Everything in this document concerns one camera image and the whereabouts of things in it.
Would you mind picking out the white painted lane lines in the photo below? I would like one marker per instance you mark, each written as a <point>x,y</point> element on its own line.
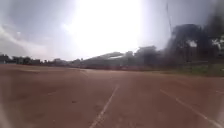
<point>104,109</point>

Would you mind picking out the group of dark trees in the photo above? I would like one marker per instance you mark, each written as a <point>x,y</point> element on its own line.
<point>190,43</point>

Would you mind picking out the grandstand building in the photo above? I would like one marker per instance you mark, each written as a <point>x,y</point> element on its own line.
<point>106,60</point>

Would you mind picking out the grass strip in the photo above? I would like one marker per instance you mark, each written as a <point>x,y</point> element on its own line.
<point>206,70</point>

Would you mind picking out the tall thin pole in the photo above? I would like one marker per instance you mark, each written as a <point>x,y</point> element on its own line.
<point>169,20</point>

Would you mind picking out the red running track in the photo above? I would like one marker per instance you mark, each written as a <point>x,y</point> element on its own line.
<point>66,100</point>

